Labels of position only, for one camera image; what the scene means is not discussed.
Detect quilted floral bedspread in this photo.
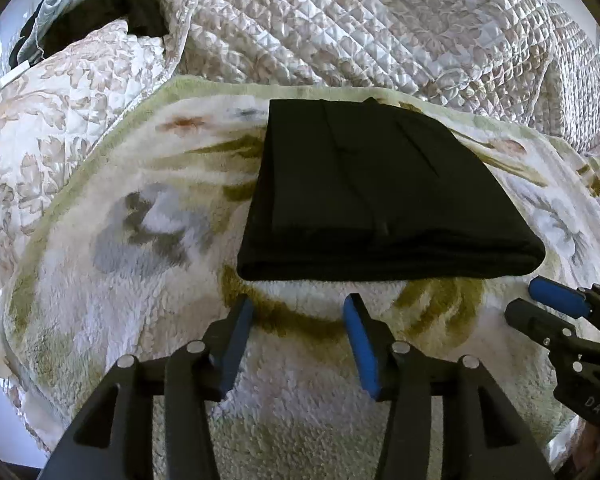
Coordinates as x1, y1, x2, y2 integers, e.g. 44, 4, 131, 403
0, 0, 600, 456

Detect black pants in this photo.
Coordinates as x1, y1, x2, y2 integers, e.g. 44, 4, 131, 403
236, 96, 547, 282

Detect floral fleece blanket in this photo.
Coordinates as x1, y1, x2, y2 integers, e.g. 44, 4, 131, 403
0, 74, 600, 480

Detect sheer pale cloth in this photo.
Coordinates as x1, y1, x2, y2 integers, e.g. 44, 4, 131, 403
17, 0, 113, 61

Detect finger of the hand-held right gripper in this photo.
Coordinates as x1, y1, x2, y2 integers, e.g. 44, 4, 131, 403
505, 298, 581, 361
528, 276, 600, 346

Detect dark cloth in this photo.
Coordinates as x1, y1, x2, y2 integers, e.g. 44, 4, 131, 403
10, 0, 168, 61

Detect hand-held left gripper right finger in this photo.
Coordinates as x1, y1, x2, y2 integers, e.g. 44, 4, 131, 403
342, 292, 556, 480

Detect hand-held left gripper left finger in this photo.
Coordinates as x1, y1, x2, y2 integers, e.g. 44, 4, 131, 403
37, 292, 256, 480

